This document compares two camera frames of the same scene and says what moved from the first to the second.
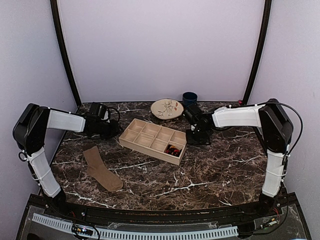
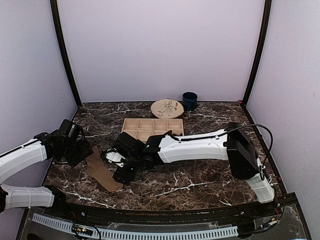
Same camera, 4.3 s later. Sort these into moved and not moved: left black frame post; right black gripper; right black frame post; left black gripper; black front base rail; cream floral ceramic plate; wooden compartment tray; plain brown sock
Moved: right black gripper; left black gripper; wooden compartment tray
Not moved: right black frame post; black front base rail; left black frame post; cream floral ceramic plate; plain brown sock
